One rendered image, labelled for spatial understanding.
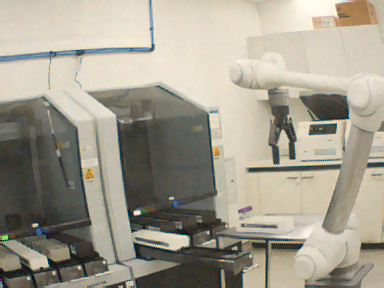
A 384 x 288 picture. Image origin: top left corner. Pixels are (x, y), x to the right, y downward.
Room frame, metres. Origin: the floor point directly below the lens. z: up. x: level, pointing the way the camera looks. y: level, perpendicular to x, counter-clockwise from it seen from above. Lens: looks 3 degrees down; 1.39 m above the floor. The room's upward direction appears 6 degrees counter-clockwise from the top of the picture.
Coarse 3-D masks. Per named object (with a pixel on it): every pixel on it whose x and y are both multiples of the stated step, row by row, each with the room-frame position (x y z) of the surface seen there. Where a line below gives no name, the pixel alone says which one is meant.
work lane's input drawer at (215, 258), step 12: (144, 252) 2.16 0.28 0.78; (156, 252) 2.10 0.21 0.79; (168, 252) 2.05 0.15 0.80; (180, 252) 2.01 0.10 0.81; (192, 252) 2.03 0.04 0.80; (204, 252) 2.01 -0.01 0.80; (216, 252) 1.98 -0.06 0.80; (228, 252) 1.96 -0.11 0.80; (240, 252) 1.90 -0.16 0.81; (252, 252) 1.89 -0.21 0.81; (192, 264) 1.95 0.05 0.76; (204, 264) 1.90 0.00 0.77; (216, 264) 1.85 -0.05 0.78; (228, 264) 1.81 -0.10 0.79; (240, 264) 1.82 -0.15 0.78; (252, 264) 1.88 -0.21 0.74
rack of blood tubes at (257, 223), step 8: (256, 216) 2.29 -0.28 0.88; (264, 216) 2.26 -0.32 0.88; (272, 216) 2.23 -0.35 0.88; (280, 216) 2.19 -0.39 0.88; (240, 224) 2.26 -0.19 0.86; (256, 224) 2.28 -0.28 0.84; (264, 224) 2.25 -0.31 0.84; (272, 224) 2.23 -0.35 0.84; (280, 224) 2.08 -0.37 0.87; (288, 224) 2.10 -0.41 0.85; (256, 232) 2.19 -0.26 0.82; (264, 232) 2.15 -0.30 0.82; (272, 232) 2.11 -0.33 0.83; (280, 232) 2.08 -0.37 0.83
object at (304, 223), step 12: (288, 216) 2.43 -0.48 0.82; (300, 216) 2.36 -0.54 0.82; (312, 216) 2.30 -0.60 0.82; (324, 216) 2.25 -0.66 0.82; (300, 228) 2.10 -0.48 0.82; (312, 228) 2.05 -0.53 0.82; (216, 240) 2.29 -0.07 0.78; (264, 240) 2.08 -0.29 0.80; (276, 240) 2.02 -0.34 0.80; (288, 240) 1.97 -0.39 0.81; (300, 240) 1.92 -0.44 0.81
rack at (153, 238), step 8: (136, 232) 2.26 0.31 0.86; (144, 232) 2.26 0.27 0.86; (152, 232) 2.25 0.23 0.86; (160, 232) 2.23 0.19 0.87; (136, 240) 2.23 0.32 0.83; (144, 240) 2.23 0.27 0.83; (152, 240) 2.22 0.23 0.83; (160, 240) 2.10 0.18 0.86; (168, 240) 2.06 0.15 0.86; (176, 240) 2.06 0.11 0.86; (184, 240) 2.09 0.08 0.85; (168, 248) 2.07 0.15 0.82; (176, 248) 2.05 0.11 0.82
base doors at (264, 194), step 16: (256, 176) 4.59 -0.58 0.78; (272, 176) 4.46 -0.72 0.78; (288, 176) 4.32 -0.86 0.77; (320, 176) 4.06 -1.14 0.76; (336, 176) 3.93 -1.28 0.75; (368, 176) 3.65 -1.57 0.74; (256, 192) 4.60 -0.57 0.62; (272, 192) 4.46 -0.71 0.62; (288, 192) 4.33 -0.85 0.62; (304, 192) 4.20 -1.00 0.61; (320, 192) 4.06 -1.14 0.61; (368, 192) 3.65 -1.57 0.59; (256, 208) 4.61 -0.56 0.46; (272, 208) 4.47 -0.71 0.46; (288, 208) 4.33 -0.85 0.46; (304, 208) 4.20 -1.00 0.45; (320, 208) 4.06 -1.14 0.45; (368, 208) 3.65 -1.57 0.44; (368, 224) 3.64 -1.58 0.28; (368, 240) 3.63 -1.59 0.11
